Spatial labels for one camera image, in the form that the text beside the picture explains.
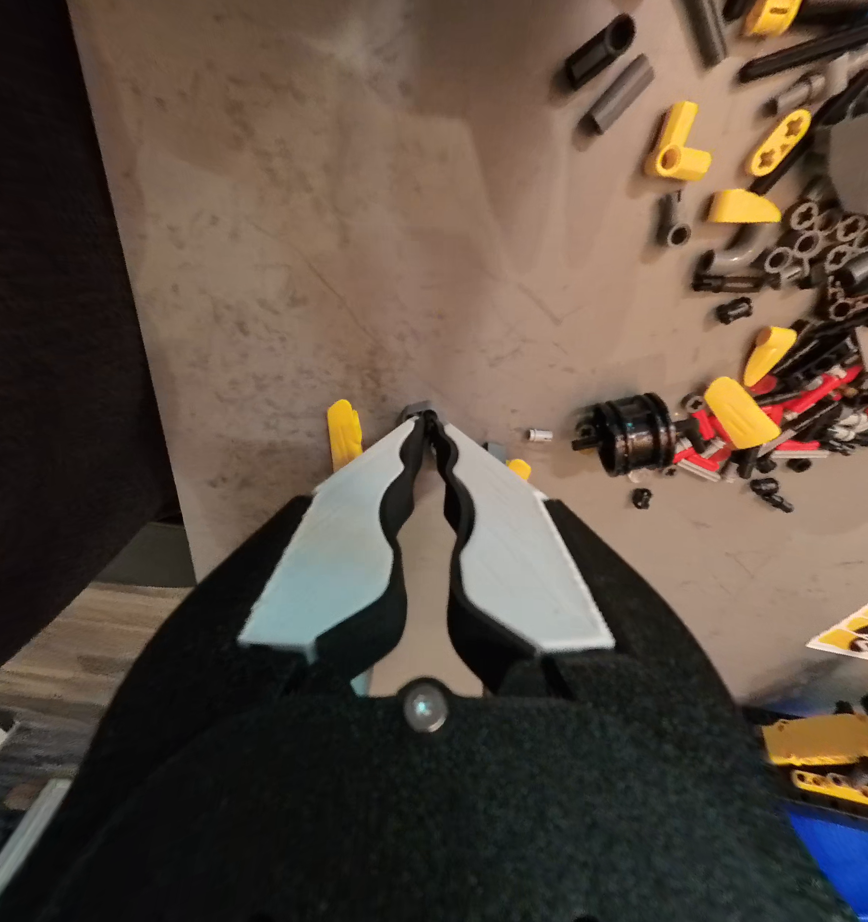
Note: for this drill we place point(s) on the white panel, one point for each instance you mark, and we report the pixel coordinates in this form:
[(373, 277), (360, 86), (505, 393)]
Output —
[(16, 850)]

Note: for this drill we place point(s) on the dark grey pin connector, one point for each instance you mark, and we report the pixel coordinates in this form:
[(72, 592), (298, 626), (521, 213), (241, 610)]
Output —
[(419, 412)]

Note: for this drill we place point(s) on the yellow printed sticker sheet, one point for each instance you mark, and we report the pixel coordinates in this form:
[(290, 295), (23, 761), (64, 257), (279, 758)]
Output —
[(859, 634)]

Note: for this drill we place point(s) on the yellow frame assembly with pins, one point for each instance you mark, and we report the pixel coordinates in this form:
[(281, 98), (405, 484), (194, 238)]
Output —
[(823, 749)]

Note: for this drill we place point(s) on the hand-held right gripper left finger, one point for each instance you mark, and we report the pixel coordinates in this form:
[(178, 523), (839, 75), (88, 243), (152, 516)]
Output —
[(333, 547)]

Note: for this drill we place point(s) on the grey vented panel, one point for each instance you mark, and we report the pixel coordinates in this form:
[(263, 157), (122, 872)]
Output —
[(859, 166)]

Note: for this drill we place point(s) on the small light grey bushing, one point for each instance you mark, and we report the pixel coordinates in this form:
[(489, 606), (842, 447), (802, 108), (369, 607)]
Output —
[(540, 434)]

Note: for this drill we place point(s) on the grey tube connector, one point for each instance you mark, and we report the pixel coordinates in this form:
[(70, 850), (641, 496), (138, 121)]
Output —
[(618, 93)]

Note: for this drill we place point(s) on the black double pin piece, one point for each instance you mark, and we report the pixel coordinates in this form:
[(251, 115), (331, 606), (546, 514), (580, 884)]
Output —
[(771, 493)]

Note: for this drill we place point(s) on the pile of black yellow pieces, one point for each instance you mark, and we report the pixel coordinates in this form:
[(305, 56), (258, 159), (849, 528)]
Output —
[(830, 238)]

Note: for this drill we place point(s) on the yellow panel with grey liftarm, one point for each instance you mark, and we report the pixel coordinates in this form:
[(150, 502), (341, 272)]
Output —
[(519, 469)]

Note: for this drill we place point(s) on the yellow rounded panel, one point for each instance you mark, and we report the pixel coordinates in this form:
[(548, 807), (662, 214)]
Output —
[(767, 353)]

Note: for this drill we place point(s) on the grey axle pin connector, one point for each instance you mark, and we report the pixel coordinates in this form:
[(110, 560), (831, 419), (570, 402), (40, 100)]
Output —
[(670, 216)]

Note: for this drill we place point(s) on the dark grey long connector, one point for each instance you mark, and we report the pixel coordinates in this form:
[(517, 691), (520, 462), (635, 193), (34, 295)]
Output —
[(706, 29)]

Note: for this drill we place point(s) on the grey blurred connector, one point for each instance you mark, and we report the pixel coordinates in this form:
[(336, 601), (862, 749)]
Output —
[(801, 90)]

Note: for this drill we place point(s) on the small black pin joiner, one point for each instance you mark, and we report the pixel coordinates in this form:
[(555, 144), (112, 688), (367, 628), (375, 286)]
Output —
[(734, 310)]

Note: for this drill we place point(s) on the yellow curved panel piece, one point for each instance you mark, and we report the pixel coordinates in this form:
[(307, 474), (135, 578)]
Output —
[(342, 432)]

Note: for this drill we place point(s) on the black plastic wheel rim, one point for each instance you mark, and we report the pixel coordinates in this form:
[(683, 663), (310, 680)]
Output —
[(635, 436)]

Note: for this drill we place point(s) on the pile of red grey pins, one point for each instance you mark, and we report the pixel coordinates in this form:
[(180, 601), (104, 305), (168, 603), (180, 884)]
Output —
[(801, 410)]

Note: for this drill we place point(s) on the grey curved pipe elbow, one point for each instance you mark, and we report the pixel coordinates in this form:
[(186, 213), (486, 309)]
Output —
[(738, 253)]

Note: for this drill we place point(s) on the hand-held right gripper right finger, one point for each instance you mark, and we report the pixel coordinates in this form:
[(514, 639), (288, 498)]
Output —
[(520, 562)]

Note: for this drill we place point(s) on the small yellow wedge panel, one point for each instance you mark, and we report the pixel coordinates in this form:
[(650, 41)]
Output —
[(740, 209)]

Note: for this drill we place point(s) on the black tube connector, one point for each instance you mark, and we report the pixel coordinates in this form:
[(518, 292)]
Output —
[(596, 54)]

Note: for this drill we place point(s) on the small black pin piece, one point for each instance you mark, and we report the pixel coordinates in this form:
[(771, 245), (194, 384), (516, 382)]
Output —
[(641, 498)]

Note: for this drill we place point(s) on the black long axle connector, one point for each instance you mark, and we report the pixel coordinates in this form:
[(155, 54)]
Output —
[(726, 282)]

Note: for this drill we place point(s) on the yellow angled pin connector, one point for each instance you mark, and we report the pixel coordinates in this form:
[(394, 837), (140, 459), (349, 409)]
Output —
[(675, 155)]

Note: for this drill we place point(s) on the yellow two-hole liftarm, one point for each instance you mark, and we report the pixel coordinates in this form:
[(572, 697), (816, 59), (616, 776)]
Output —
[(779, 142)]

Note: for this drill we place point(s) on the large yellow ribbed panel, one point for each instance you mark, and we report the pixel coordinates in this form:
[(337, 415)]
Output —
[(740, 410)]

